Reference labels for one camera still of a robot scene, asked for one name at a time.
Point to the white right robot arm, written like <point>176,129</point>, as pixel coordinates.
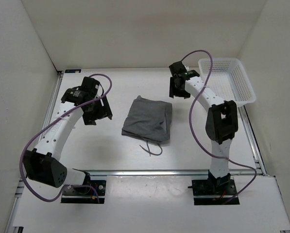
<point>221,121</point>

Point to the white perforated plastic basket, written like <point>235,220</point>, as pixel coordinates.
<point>228,80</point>

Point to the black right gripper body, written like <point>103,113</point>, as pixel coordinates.
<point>179,92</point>

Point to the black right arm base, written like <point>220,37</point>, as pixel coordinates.
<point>204,193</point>

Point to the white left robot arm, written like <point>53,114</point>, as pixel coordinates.
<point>42,163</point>

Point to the aluminium table edge rail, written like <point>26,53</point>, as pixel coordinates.
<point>147,172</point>

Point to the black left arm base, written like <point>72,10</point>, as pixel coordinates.
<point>93,193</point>

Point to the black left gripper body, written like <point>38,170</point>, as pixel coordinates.
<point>95,109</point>

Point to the grey drawstring shorts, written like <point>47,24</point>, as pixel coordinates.
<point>150,121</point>

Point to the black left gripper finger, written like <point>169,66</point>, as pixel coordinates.
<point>106,110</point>
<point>89,121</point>

